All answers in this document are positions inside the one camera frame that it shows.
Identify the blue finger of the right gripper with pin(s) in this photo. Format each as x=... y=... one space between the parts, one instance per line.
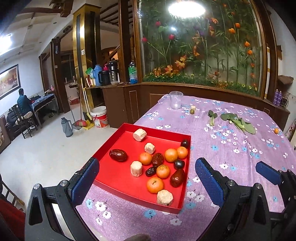
x=269 y=173

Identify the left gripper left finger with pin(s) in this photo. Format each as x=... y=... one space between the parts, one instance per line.
x=72 y=194

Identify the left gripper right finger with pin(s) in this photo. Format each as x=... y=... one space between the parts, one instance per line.
x=231 y=198

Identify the dark red jujube date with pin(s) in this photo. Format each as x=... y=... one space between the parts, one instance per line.
x=118 y=155

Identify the orange tangerine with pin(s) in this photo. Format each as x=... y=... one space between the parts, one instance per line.
x=171 y=155
x=163 y=171
x=182 y=152
x=154 y=185

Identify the purple floral tablecloth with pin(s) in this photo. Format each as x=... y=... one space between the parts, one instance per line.
x=228 y=149

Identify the large leafy green vegetable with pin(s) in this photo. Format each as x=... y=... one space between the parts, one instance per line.
x=239 y=123

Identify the grey thermos on floor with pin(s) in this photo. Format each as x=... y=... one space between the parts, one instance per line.
x=67 y=127

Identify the white cake piece low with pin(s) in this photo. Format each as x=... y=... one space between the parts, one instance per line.
x=164 y=197

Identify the dark plum in tray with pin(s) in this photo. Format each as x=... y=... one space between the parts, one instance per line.
x=185 y=143

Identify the broom and dustpan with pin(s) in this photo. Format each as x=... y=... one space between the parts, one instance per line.
x=85 y=121

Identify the purple bottles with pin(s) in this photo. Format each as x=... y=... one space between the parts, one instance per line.
x=277 y=98

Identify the small leafy green stem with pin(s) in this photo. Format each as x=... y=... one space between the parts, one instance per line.
x=212 y=115

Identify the small dark date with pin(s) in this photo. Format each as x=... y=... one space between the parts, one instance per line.
x=151 y=171

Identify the tangerine in tray corner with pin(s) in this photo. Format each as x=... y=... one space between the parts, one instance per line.
x=145 y=158

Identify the red square tray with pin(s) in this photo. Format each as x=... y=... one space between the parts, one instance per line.
x=115 y=177

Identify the white plastic bucket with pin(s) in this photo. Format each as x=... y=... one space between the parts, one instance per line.
x=99 y=116

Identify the white round cake piece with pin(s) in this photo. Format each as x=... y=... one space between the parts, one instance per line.
x=139 y=134

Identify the small green olive and nut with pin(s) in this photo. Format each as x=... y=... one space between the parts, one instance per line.
x=192 y=109

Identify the dining table with cloth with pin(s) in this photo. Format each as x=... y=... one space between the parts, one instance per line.
x=43 y=102

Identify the seated person in blue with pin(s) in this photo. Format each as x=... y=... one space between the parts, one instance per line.
x=24 y=105

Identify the clear plastic cup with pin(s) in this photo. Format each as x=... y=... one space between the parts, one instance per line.
x=176 y=99

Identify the black kettle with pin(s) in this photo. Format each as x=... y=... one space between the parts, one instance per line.
x=104 y=78

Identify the steel vacuum flask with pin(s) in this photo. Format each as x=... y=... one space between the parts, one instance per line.
x=113 y=72

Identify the blue thermos jug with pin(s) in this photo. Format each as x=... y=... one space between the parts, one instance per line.
x=95 y=72

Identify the flower garden glass mural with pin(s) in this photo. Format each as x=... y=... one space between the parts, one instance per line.
x=211 y=43

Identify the green water bottle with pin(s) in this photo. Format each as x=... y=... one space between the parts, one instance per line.
x=132 y=70

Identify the framed wall painting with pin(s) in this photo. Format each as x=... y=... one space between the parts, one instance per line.
x=9 y=81

